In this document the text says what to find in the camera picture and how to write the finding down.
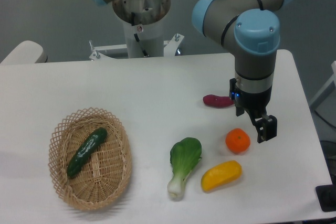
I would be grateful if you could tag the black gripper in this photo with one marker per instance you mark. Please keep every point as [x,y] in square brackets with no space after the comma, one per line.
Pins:
[255,105]

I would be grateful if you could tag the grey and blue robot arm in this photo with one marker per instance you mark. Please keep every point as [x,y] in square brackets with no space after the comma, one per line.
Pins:
[247,29]

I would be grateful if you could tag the green cucumber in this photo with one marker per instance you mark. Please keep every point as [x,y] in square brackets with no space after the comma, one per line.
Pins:
[83,153]

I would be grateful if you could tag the woven wicker basket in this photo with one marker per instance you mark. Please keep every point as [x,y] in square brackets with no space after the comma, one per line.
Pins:
[105,175]

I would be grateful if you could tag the orange tangerine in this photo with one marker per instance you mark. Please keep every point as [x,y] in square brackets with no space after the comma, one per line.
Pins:
[237,141]

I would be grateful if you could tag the purple sweet potato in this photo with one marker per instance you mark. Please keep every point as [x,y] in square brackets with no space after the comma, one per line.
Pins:
[217,101]

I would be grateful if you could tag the yellow mango slice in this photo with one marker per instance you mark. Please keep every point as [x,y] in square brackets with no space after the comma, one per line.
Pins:
[221,174]

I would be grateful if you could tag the green bok choy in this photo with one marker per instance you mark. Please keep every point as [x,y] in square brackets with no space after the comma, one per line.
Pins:
[184,157]

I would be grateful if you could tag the black box at table edge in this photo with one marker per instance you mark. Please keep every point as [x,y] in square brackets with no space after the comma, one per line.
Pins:
[326,197]

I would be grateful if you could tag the white chair armrest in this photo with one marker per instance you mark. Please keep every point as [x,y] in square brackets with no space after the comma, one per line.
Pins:
[27,52]

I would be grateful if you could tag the white frame at right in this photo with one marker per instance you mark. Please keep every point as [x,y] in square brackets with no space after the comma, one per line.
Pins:
[327,88]

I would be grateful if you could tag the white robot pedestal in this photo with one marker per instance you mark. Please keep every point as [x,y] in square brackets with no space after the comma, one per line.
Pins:
[143,29]

